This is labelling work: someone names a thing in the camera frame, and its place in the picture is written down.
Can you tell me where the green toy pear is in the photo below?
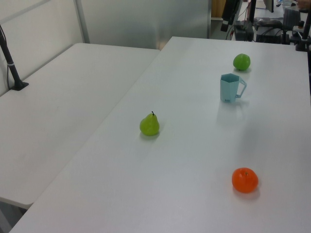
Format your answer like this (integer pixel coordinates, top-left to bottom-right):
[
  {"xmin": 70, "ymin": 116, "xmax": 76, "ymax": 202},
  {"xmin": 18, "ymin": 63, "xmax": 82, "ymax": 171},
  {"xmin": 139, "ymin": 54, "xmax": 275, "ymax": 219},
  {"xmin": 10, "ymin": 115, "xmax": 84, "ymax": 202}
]
[{"xmin": 139, "ymin": 111, "xmax": 160, "ymax": 136}]

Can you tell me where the black background pole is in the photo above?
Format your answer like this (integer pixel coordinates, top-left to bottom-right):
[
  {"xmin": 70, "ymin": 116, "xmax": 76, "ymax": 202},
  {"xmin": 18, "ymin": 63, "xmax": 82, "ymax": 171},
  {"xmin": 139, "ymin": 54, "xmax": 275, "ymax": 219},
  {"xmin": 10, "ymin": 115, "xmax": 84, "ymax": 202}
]
[{"xmin": 247, "ymin": 0, "xmax": 257, "ymax": 42}]

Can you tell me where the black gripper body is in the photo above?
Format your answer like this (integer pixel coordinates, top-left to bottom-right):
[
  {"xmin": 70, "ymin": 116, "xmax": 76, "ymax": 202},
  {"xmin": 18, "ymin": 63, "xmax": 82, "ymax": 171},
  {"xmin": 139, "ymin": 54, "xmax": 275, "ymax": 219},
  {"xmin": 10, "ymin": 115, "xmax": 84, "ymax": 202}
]
[{"xmin": 223, "ymin": 0, "xmax": 242, "ymax": 15}]

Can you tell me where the light blue hexagonal mug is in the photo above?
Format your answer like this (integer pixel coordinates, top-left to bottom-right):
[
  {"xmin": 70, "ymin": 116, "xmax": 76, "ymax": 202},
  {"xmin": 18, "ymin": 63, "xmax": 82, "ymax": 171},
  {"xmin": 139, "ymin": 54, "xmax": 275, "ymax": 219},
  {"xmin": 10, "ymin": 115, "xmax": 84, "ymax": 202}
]
[{"xmin": 220, "ymin": 74, "xmax": 248, "ymax": 103}]

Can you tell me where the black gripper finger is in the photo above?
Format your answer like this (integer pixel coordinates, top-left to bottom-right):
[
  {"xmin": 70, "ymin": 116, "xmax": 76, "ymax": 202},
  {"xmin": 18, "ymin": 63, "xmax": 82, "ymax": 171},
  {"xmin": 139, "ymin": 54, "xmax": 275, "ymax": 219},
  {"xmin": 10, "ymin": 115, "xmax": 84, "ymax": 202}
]
[
  {"xmin": 220, "ymin": 14, "xmax": 230, "ymax": 32},
  {"xmin": 229, "ymin": 9, "xmax": 239, "ymax": 26}
]

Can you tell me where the black equipment box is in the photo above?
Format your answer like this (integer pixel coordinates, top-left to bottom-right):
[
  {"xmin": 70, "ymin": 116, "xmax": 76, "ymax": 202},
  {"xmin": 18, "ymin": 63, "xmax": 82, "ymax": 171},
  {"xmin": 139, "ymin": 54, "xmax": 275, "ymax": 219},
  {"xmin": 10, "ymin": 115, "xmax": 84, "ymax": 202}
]
[{"xmin": 233, "ymin": 20, "xmax": 255, "ymax": 42}]

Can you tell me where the aluminium frame post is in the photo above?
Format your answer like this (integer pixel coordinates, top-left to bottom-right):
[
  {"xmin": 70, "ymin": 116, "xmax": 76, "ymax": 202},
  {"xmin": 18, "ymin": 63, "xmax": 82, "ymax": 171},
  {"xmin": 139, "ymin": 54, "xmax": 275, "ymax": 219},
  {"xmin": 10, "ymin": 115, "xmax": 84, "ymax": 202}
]
[{"xmin": 74, "ymin": 0, "xmax": 91, "ymax": 44}]

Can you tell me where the wooden cabinet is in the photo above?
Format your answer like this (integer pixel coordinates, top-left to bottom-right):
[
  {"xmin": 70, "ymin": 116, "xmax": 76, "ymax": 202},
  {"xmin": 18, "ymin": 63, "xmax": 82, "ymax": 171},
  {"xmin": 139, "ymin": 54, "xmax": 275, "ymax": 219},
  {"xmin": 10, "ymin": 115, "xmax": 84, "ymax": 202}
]
[{"xmin": 210, "ymin": 0, "xmax": 225, "ymax": 21}]

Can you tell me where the green toy apple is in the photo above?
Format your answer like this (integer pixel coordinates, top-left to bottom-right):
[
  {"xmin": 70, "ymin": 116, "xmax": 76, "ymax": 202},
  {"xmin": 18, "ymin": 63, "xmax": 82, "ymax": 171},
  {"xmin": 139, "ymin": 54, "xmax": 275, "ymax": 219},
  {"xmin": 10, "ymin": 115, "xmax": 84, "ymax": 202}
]
[{"xmin": 233, "ymin": 53, "xmax": 251, "ymax": 72}]

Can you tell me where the orange toy mandarin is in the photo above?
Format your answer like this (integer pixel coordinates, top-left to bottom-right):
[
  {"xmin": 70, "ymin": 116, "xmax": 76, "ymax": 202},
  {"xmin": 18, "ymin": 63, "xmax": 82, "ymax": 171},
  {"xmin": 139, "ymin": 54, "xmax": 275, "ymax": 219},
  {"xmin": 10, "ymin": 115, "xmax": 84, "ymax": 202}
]
[{"xmin": 231, "ymin": 167, "xmax": 259, "ymax": 194}]

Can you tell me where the black clamp camera stand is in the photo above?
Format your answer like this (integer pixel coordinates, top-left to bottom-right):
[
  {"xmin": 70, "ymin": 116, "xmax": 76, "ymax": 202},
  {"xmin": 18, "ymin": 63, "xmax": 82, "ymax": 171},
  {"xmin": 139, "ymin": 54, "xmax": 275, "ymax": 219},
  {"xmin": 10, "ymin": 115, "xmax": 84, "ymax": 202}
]
[{"xmin": 294, "ymin": 14, "xmax": 311, "ymax": 52}]

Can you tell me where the black camera stand pole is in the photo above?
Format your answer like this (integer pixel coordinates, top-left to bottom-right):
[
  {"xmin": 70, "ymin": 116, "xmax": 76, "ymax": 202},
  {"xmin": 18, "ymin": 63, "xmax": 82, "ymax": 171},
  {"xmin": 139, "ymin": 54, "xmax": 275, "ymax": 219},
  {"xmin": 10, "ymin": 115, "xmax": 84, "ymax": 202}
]
[{"xmin": 0, "ymin": 24, "xmax": 30, "ymax": 91}]

